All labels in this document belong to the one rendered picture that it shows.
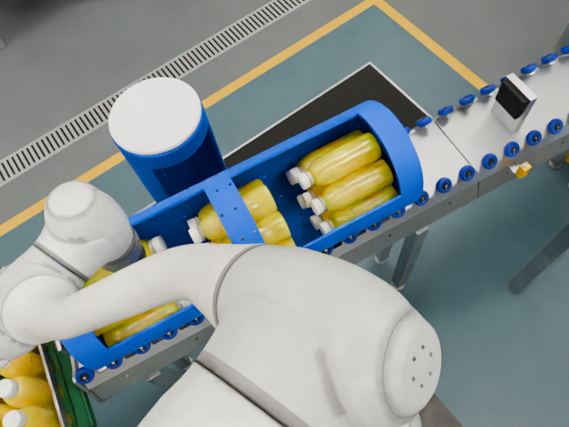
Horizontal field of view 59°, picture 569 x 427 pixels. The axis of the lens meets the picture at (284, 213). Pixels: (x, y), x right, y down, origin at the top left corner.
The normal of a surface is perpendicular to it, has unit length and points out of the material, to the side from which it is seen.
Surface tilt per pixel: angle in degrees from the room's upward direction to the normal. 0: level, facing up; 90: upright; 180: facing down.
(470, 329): 0
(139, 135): 0
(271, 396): 5
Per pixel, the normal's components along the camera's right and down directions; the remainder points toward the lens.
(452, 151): -0.09, -0.43
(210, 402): -0.25, -0.72
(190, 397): -0.44, -0.76
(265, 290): -0.63, -0.52
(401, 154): 0.18, 0.07
